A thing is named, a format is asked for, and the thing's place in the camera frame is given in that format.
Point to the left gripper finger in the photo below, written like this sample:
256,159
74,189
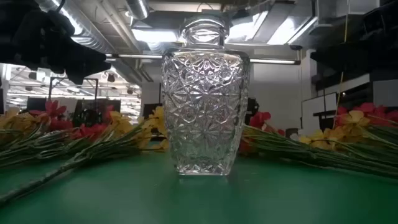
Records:
91,63
77,78

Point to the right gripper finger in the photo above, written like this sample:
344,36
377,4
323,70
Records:
339,57

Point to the red artificial flower bunch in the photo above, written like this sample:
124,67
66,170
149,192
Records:
87,130
259,119
373,112

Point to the cut crystal glass vase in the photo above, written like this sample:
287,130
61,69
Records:
205,109

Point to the whiteboard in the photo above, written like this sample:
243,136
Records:
317,109

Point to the dark monitor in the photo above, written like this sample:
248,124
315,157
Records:
150,110

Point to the grey bin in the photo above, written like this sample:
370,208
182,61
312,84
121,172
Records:
291,132

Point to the black cabinet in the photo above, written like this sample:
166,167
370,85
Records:
252,107

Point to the green table mat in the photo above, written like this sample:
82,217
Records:
199,199

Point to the silver spiral ceiling duct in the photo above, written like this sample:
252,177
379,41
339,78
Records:
90,34

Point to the round silver ceiling duct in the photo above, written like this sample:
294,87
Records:
138,9

